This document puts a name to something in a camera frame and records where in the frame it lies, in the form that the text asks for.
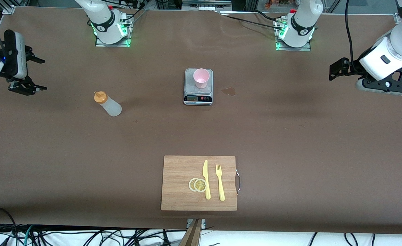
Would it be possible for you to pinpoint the clear sauce bottle orange cap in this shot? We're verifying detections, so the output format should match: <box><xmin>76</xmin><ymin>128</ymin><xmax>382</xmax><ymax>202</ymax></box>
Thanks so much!
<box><xmin>94</xmin><ymin>91</ymin><xmax>122</xmax><ymax>117</ymax></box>

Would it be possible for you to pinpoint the pink plastic cup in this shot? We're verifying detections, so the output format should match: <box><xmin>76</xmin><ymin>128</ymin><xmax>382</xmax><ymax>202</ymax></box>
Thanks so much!
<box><xmin>193</xmin><ymin>68</ymin><xmax>210</xmax><ymax>89</ymax></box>

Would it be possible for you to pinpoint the brown table cover sheet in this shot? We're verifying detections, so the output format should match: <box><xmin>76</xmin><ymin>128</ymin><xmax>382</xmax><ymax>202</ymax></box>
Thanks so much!
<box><xmin>0</xmin><ymin>7</ymin><xmax>402</xmax><ymax>235</ymax></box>

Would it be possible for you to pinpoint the silver digital kitchen scale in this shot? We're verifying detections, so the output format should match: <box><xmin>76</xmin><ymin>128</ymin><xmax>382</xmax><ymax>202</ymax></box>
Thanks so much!
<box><xmin>183</xmin><ymin>68</ymin><xmax>214</xmax><ymax>106</ymax></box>

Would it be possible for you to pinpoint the white power strip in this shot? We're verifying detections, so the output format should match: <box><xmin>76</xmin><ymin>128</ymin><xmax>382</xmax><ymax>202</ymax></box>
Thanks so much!
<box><xmin>182</xmin><ymin>0</ymin><xmax>233</xmax><ymax>11</ymax></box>

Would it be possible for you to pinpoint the yellow plastic fork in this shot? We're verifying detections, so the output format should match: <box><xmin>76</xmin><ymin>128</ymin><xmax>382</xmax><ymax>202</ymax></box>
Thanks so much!
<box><xmin>216</xmin><ymin>164</ymin><xmax>226</xmax><ymax>202</ymax></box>

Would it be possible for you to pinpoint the wooden cutting board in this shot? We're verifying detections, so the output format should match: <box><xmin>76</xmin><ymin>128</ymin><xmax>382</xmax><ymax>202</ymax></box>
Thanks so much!
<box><xmin>161</xmin><ymin>155</ymin><xmax>241</xmax><ymax>211</ymax></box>

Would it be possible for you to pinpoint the yellow plastic knife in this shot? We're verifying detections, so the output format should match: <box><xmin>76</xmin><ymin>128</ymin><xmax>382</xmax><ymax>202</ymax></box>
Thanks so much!
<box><xmin>202</xmin><ymin>160</ymin><xmax>211</xmax><ymax>200</ymax></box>

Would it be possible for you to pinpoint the wooden beam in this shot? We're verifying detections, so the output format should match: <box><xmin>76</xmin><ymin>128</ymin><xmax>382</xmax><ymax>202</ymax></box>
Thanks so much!
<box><xmin>179</xmin><ymin>219</ymin><xmax>202</xmax><ymax>246</ymax></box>

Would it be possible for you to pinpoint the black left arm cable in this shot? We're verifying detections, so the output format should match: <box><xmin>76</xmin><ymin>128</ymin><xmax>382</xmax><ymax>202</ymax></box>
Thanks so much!
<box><xmin>345</xmin><ymin>0</ymin><xmax>359</xmax><ymax>73</ymax></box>

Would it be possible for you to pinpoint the long black base cable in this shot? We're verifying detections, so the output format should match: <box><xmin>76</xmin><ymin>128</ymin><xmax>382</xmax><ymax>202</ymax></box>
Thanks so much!
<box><xmin>218</xmin><ymin>14</ymin><xmax>279</xmax><ymax>28</ymax></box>

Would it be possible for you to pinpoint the black looped floor cable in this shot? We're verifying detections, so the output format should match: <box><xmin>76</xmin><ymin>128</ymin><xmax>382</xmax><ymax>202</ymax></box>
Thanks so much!
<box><xmin>0</xmin><ymin>206</ymin><xmax>18</xmax><ymax>246</ymax></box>

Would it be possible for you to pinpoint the teal floor cable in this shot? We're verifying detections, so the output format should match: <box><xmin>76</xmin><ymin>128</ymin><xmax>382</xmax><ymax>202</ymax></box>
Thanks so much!
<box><xmin>23</xmin><ymin>224</ymin><xmax>35</xmax><ymax>246</ymax></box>

